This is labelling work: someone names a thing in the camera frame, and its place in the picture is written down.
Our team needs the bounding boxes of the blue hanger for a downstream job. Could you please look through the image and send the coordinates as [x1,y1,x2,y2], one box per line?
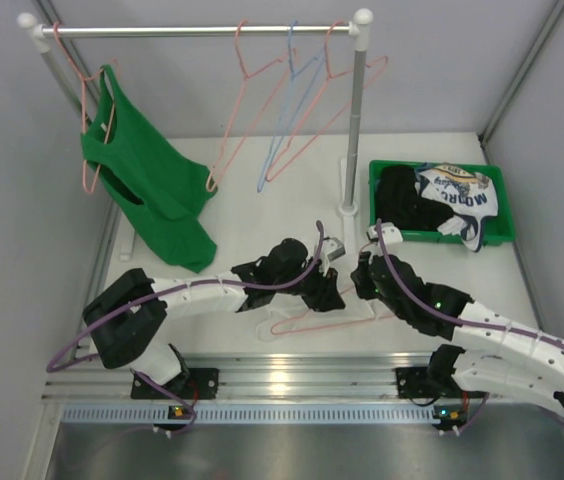
[256,21,325,194]

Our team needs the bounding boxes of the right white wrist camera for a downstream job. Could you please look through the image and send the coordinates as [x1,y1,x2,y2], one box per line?
[366,222,404,246]

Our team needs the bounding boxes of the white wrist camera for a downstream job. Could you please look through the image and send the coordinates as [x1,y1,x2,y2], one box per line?
[320,237,346,265]
[366,222,404,246]

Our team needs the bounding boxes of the pink hanger with green top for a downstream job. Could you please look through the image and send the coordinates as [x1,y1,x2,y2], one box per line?
[52,21,102,195]

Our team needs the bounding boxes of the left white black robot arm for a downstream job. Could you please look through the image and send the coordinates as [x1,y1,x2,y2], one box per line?
[83,237,345,397]

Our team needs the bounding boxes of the black garment in bin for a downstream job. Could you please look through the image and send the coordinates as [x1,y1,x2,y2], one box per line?
[373,165,454,231]

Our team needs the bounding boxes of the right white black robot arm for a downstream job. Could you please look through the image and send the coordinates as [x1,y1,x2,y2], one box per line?
[351,251,564,421]

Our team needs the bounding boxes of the green tank top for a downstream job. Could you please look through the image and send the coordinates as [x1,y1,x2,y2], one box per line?
[81,65,217,273]

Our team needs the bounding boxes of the silver clothes rack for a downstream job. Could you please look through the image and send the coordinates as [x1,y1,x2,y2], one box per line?
[17,8,374,250]

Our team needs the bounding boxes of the grey slotted cable duct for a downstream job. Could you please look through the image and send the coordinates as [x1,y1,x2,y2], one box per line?
[61,404,463,425]

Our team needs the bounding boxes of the aluminium mounting rail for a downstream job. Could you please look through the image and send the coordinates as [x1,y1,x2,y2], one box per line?
[42,352,431,402]

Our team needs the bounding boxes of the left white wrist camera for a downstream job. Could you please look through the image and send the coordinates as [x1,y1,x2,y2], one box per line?
[320,237,346,265]

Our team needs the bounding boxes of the white blue printed jersey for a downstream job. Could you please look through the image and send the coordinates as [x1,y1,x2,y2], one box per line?
[415,163,499,253]

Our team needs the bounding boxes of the white tank top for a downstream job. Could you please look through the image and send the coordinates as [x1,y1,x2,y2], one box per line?
[254,279,393,344]

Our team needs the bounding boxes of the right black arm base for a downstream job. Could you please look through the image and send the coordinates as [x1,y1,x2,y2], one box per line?
[395,366,464,406]

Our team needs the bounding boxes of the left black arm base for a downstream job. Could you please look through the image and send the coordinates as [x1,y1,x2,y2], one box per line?
[130,368,220,400]

